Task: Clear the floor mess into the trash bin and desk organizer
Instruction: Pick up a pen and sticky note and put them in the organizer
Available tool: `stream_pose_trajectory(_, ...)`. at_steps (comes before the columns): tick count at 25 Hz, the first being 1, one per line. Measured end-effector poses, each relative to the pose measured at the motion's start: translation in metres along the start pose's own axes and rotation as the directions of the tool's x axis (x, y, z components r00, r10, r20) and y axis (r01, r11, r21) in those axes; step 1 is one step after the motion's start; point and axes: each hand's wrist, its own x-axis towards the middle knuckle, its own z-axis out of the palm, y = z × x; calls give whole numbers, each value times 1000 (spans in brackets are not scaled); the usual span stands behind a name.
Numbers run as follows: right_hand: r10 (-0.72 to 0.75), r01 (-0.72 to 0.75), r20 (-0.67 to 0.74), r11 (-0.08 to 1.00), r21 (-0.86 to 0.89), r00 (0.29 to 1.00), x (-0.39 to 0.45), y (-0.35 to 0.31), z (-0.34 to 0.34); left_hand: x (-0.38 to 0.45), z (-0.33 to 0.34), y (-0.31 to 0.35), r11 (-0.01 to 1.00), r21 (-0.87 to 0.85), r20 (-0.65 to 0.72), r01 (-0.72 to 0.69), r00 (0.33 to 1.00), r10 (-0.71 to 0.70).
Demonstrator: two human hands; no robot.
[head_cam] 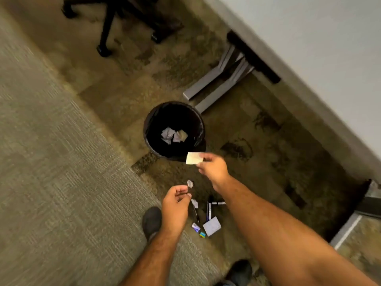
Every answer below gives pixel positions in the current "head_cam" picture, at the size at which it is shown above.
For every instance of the person's left hand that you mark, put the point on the person's left hand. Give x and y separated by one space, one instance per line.
175 208

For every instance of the person's right hand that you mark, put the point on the person's right hand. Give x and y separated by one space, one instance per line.
214 169

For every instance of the black pen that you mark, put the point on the black pen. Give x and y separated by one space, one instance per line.
195 214

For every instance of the cream paper scrap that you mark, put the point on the cream paper scrap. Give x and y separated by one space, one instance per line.
193 157

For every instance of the white blue eraser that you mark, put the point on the white blue eraser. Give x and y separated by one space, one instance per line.
195 227

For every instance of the blue pen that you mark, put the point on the blue pen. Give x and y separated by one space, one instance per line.
207 211

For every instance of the blue capped white marker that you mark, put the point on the blue capped white marker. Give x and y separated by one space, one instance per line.
219 203

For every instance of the black capped white marker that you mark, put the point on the black capped white marker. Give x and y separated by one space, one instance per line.
210 206

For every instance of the small blue yellow sharpener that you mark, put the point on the small blue yellow sharpener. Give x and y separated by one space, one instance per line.
202 234

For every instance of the lined white notepad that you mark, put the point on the lined white notepad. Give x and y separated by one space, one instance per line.
212 226

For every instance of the orange bin with black liner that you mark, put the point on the orange bin with black liner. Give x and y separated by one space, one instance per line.
154 139

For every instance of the person's left forearm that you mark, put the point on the person's left forearm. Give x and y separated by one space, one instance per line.
151 262

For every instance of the person's right forearm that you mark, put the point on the person's right forearm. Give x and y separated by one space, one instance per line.
282 241

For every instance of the person's black left shoe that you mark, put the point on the person's black left shoe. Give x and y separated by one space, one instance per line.
151 221

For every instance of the person's black shoe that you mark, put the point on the person's black shoe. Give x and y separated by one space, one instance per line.
238 272
151 221

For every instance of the person's black right shoe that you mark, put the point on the person's black right shoe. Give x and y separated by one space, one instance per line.
238 272

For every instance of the grey desk leg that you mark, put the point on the grey desk leg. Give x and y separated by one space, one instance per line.
346 232
205 77
224 92

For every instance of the black office chair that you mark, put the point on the black office chair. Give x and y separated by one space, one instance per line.
119 20

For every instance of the black desk bracket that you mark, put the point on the black desk bracket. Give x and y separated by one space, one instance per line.
253 58

